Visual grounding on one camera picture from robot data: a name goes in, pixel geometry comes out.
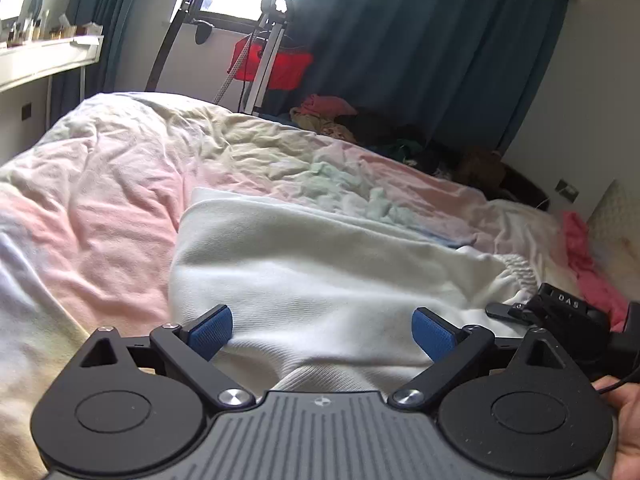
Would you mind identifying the wide blue curtain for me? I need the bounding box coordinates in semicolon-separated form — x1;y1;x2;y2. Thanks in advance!
270;0;572;163

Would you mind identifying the red cloth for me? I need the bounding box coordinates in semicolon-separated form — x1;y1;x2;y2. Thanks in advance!
227;35;314;93

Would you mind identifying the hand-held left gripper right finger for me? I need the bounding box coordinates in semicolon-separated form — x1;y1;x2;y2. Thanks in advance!
389;307;577;410

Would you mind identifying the white garment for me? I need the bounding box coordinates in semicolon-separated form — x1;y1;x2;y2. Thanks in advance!
167;187;543;398

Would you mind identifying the beige garment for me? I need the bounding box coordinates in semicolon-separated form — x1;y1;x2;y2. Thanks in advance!
289;110;357;142

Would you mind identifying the pink garment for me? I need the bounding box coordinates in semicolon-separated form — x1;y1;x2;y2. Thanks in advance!
298;93;359;119

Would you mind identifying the black curved stand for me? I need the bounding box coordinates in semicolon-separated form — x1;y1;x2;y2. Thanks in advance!
144;0;212;93

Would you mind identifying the white wall shelf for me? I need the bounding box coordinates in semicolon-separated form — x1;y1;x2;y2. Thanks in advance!
0;35;104;94

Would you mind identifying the cream pillow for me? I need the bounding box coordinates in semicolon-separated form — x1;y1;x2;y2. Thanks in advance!
584;179;640;303

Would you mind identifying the black garment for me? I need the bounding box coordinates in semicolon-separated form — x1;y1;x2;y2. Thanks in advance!
344;109;453;173

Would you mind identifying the grey wall socket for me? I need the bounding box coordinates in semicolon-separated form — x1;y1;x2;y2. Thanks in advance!
555;178;582;201

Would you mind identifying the black cable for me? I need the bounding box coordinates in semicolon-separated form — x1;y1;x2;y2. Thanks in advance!
591;357;640;397

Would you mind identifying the person's right hand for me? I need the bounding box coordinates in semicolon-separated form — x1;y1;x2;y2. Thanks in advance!
591;380;640;480

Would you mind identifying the red white braided cord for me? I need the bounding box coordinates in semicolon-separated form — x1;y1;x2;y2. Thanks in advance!
211;35;252;107

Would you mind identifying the green garment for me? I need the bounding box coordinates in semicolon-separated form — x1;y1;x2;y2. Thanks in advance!
379;139;427;167

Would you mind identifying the pink and white bed blanket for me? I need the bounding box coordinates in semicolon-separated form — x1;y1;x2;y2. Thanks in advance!
0;91;583;480

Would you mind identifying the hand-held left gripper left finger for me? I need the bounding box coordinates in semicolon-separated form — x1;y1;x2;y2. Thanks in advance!
64;305;254;409

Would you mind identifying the pink crumpled cloth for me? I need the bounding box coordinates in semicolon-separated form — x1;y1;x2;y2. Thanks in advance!
559;209;632;327

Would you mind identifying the brown bag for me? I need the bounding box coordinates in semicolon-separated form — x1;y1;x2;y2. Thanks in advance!
454;146;549;207

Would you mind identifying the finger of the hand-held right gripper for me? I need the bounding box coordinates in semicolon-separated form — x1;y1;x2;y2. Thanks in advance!
484;301;532;325

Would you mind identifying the row of small bottles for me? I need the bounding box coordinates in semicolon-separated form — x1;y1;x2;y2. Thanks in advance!
0;7;103;47

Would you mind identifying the narrow blue curtain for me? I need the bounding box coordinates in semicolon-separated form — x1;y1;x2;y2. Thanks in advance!
49;0;202;113

